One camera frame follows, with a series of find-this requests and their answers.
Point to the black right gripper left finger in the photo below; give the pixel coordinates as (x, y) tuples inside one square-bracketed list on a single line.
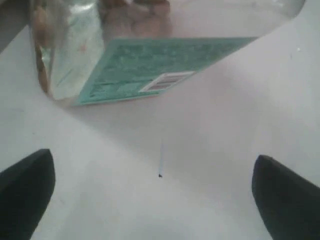
[(26, 188)]

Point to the clear nut jar gold lid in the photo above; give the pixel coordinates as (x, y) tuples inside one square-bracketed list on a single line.
[(98, 51)]

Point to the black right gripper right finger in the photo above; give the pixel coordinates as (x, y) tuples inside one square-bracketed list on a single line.
[(289, 205)]

